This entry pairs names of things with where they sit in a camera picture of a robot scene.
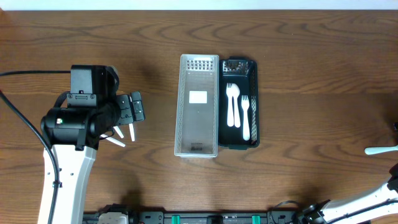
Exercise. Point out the black plastic mesh basket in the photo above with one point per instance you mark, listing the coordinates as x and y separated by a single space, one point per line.
243 72

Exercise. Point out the white plastic fork long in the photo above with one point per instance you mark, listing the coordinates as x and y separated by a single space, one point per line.
229 93

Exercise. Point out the white plastic spoon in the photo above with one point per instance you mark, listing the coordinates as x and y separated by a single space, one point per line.
112 140
132 133
118 131
236 93

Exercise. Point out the clear plastic mesh basket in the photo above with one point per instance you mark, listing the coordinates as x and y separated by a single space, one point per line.
196 129

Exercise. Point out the pale green plastic fork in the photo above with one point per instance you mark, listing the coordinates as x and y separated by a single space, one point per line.
380 150

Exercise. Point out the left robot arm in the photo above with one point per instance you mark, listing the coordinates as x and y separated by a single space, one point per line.
73 129

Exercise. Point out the black mounting rail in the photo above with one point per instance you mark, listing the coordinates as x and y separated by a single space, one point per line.
116 213

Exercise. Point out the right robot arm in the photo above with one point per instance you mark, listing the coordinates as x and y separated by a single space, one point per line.
371 204

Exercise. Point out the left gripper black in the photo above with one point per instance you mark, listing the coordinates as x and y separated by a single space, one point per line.
127 109

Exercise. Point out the white plastic fork short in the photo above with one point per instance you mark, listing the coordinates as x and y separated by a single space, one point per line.
245 107

